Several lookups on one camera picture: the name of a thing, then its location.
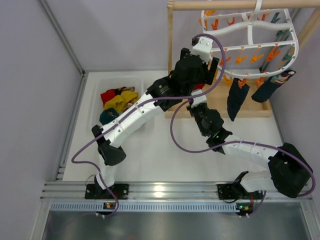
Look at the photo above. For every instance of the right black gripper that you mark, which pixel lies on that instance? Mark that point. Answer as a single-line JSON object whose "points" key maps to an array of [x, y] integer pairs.
{"points": [[195, 110]]}

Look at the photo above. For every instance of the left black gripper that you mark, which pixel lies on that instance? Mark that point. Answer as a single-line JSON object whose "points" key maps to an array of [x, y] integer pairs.
{"points": [[211, 71]]}

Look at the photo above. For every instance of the red christmas sock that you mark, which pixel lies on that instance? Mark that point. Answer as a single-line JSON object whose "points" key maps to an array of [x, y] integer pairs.
{"points": [[199, 86]]}

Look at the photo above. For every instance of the dark navy sock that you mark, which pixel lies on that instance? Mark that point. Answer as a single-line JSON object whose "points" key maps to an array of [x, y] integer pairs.
{"points": [[236, 97]]}

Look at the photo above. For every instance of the navy christmas pattern sock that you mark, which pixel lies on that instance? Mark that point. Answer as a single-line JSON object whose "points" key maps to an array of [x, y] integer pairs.
{"points": [[266, 90]]}

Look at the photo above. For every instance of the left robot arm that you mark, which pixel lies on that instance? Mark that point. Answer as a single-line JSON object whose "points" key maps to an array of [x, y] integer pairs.
{"points": [[159, 97]]}

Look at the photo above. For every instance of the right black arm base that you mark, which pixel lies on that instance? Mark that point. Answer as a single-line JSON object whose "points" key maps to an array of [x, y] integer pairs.
{"points": [[231, 191]]}

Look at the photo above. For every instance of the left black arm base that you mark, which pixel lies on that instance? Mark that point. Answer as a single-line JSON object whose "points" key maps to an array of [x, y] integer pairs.
{"points": [[95, 192]]}

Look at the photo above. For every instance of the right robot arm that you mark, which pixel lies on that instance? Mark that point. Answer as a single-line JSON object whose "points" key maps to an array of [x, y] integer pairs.
{"points": [[285, 169]]}

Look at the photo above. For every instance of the white round clip hanger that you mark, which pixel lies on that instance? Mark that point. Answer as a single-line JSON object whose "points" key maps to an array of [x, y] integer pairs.
{"points": [[255, 37]]}

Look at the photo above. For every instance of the brown striped sock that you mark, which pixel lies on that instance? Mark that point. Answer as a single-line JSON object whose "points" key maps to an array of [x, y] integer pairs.
{"points": [[124, 88]]}

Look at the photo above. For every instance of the red sock in basket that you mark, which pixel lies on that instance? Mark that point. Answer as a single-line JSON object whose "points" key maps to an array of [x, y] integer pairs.
{"points": [[107, 96]]}

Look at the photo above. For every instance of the white plastic basket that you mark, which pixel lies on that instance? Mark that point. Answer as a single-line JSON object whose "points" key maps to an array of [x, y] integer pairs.
{"points": [[104, 84]]}

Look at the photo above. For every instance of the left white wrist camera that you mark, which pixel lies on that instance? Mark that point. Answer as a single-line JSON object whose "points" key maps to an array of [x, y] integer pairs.
{"points": [[202, 47]]}

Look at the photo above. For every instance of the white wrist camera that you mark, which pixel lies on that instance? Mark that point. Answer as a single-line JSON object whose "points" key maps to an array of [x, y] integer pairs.
{"points": [[198, 98], [202, 47]]}

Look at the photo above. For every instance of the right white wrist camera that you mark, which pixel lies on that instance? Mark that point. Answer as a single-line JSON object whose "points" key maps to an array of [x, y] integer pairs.
{"points": [[198, 98]]}

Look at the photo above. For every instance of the aluminium mounting rail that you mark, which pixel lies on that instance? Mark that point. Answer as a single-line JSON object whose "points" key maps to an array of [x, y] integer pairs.
{"points": [[193, 197]]}

